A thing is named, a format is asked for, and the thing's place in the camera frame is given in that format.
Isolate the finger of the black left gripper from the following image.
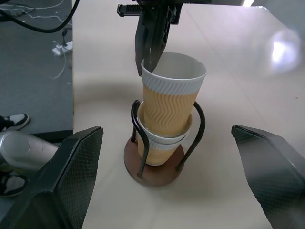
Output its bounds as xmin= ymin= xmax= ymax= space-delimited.
xmin=134 ymin=10 xmax=156 ymax=77
xmin=148 ymin=6 xmax=173 ymax=73

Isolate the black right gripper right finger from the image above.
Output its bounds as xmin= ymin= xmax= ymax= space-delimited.
xmin=231 ymin=125 xmax=305 ymax=229

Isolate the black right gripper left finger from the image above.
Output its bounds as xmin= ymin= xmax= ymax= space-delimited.
xmin=0 ymin=125 xmax=104 ymax=229

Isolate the tan white ribbed paper cup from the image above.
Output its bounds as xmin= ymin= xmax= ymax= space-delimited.
xmin=141 ymin=52 xmax=208 ymax=138
xmin=137 ymin=102 xmax=193 ymax=167

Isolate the silver robot body part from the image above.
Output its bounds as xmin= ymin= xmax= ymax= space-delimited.
xmin=0 ymin=130 xmax=60 ymax=173

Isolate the black white sneaker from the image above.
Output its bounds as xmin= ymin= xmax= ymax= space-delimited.
xmin=0 ymin=173 xmax=30 ymax=198
xmin=0 ymin=114 xmax=31 ymax=132

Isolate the white power strip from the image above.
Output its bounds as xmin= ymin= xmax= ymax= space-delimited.
xmin=52 ymin=41 xmax=73 ymax=57

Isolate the black wire cup holder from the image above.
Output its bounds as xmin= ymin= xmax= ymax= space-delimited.
xmin=123 ymin=100 xmax=206 ymax=188

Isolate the thin white cable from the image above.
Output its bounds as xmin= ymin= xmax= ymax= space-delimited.
xmin=22 ymin=9 xmax=72 ymax=80

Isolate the thick black cable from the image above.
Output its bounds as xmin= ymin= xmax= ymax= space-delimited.
xmin=0 ymin=0 xmax=81 ymax=34

